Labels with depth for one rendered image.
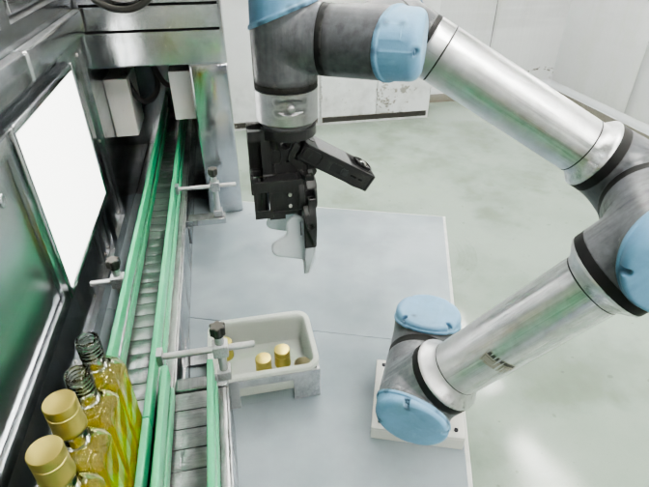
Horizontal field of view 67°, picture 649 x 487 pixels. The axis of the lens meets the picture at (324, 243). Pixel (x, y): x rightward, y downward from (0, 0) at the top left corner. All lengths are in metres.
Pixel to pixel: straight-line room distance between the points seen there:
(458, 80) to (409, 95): 4.09
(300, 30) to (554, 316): 0.44
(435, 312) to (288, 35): 0.54
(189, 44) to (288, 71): 0.96
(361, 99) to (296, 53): 4.06
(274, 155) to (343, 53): 0.16
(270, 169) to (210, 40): 0.92
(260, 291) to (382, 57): 0.91
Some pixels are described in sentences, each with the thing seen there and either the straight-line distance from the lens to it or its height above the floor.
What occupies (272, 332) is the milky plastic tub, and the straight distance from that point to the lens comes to 1.15.
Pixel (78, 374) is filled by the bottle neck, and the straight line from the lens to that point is 0.68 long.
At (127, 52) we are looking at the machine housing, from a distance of 1.53.
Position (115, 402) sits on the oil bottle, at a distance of 0.71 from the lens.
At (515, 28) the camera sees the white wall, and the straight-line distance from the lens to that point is 5.58.
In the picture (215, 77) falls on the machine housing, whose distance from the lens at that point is 1.53.
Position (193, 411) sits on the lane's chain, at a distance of 0.92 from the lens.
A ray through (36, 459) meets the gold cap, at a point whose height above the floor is 1.16.
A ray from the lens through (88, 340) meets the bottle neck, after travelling 0.72.
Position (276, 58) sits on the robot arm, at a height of 1.46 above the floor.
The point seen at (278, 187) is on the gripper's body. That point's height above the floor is 1.31.
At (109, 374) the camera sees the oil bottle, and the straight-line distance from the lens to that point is 0.73.
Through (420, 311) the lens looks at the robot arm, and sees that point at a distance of 0.88.
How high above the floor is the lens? 1.59
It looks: 34 degrees down
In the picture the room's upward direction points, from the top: straight up
